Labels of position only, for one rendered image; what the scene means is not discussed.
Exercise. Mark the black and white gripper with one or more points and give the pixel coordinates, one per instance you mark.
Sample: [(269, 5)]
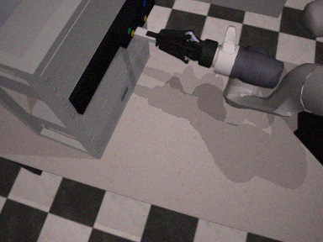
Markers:
[(202, 50)]

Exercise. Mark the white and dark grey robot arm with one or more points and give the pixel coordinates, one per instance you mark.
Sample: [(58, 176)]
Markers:
[(248, 70)]

